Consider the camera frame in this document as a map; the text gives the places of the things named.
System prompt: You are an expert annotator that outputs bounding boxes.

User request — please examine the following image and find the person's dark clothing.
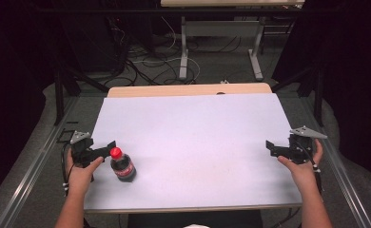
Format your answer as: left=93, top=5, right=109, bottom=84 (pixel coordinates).
left=127, top=212, right=264, bottom=228

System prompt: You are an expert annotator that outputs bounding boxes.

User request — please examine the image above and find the dark curtain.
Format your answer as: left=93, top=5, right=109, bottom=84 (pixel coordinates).
left=270, top=0, right=371, bottom=181
left=0, top=0, right=64, bottom=207

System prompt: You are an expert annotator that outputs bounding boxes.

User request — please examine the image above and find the red bottle cap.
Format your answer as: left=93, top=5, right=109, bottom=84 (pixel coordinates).
left=109, top=146, right=124, bottom=161

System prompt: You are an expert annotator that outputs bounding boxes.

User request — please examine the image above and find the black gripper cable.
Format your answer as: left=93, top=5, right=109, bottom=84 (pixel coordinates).
left=60, top=142, right=73, bottom=198
left=296, top=142, right=323, bottom=195

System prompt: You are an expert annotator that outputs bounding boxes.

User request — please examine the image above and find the bundle of black floor cables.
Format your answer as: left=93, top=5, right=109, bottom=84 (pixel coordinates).
left=101, top=18, right=194, bottom=87

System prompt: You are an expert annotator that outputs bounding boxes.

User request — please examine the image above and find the white floor cable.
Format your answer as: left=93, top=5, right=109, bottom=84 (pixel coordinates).
left=131, top=16, right=202, bottom=86

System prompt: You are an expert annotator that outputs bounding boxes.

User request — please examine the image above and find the person's right hand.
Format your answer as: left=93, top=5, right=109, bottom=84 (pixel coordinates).
left=277, top=139, right=324, bottom=193

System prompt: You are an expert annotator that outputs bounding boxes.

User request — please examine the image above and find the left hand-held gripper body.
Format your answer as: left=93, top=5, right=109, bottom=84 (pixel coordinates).
left=68, top=130, right=96, bottom=169

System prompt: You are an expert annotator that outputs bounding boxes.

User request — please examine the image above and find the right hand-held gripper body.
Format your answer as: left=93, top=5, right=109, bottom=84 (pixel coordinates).
left=287, top=125, right=328, bottom=165

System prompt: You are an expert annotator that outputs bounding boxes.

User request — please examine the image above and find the black floor bracket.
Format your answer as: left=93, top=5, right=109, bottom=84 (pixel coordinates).
left=56, top=121, right=80, bottom=144

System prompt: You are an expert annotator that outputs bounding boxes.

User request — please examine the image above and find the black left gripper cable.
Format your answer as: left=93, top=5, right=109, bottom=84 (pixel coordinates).
left=60, top=142, right=73, bottom=198

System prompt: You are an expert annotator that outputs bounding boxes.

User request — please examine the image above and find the cola bottle with red label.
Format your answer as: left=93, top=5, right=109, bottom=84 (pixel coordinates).
left=109, top=153, right=137, bottom=183

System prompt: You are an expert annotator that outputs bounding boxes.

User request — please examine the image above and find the white metal frame desk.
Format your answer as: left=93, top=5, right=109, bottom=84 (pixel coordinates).
left=160, top=0, right=305, bottom=82

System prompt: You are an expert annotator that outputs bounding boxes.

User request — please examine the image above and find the person's left hand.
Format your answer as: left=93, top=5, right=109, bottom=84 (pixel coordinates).
left=65, top=148, right=105, bottom=198

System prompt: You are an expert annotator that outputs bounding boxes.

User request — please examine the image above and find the black metal stand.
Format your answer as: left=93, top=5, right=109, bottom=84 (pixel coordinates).
left=53, top=60, right=110, bottom=126
left=270, top=62, right=325, bottom=128

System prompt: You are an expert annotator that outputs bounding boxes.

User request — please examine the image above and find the aluminium floor rail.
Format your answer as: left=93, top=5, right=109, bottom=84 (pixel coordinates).
left=302, top=94, right=367, bottom=228
left=0, top=96, right=81, bottom=228

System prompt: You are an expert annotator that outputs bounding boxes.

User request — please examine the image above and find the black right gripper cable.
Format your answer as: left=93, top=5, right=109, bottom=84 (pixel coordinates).
left=296, top=142, right=323, bottom=195

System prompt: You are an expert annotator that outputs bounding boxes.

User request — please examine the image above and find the light wooden table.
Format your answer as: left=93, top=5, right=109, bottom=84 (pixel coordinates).
left=84, top=83, right=303, bottom=215

